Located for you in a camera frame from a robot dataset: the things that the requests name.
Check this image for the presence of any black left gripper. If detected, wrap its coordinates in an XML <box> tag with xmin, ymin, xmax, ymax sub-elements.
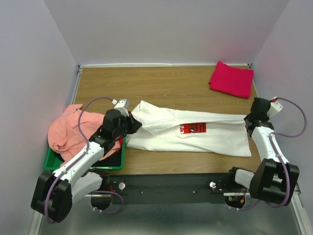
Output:
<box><xmin>113</xmin><ymin>111</ymin><xmax>142</xmax><ymax>138</ymax></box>

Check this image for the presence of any white printed t-shirt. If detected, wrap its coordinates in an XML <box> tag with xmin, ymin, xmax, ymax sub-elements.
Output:
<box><xmin>126</xmin><ymin>101</ymin><xmax>251</xmax><ymax>157</ymax></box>

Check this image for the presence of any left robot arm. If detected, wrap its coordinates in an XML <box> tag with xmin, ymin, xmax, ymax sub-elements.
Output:
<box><xmin>31</xmin><ymin>109</ymin><xmax>142</xmax><ymax>224</ymax></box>

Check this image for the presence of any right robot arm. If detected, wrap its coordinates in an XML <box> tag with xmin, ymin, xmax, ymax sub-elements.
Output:
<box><xmin>225</xmin><ymin>97</ymin><xmax>300</xmax><ymax>208</ymax></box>

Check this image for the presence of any red t-shirt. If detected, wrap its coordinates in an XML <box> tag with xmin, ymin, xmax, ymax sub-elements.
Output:
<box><xmin>90</xmin><ymin>137</ymin><xmax>125</xmax><ymax>170</ymax></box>

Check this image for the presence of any folded magenta t-shirt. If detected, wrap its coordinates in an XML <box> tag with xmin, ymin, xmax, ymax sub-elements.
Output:
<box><xmin>208</xmin><ymin>61</ymin><xmax>254</xmax><ymax>99</ymax></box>

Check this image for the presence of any salmon pink t-shirt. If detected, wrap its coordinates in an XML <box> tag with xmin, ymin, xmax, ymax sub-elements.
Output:
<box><xmin>47</xmin><ymin>103</ymin><xmax>122</xmax><ymax>162</ymax></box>

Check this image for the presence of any green plastic bin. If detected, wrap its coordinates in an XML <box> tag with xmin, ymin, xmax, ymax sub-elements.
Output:
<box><xmin>44</xmin><ymin>138</ymin><xmax>126</xmax><ymax>171</ymax></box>

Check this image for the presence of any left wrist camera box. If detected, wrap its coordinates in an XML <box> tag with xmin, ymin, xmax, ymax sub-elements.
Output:
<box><xmin>112</xmin><ymin>99</ymin><xmax>129</xmax><ymax>117</ymax></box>

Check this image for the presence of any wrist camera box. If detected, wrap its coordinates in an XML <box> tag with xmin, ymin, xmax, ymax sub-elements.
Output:
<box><xmin>267</xmin><ymin>97</ymin><xmax>284</xmax><ymax>119</ymax></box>
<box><xmin>112</xmin><ymin>99</ymin><xmax>129</xmax><ymax>117</ymax></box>

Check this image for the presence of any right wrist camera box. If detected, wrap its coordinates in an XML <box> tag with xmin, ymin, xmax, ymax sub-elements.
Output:
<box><xmin>267</xmin><ymin>97</ymin><xmax>284</xmax><ymax>119</ymax></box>

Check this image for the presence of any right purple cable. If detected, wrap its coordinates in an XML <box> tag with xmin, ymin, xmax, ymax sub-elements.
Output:
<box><xmin>268</xmin><ymin>97</ymin><xmax>308</xmax><ymax>208</ymax></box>

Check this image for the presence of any aluminium table edge rail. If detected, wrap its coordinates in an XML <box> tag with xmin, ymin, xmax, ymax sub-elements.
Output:
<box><xmin>69</xmin><ymin>65</ymin><xmax>83</xmax><ymax>104</ymax></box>

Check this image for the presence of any aluminium front frame rail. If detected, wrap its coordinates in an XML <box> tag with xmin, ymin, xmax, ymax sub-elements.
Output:
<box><xmin>293</xmin><ymin>183</ymin><xmax>301</xmax><ymax>195</ymax></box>

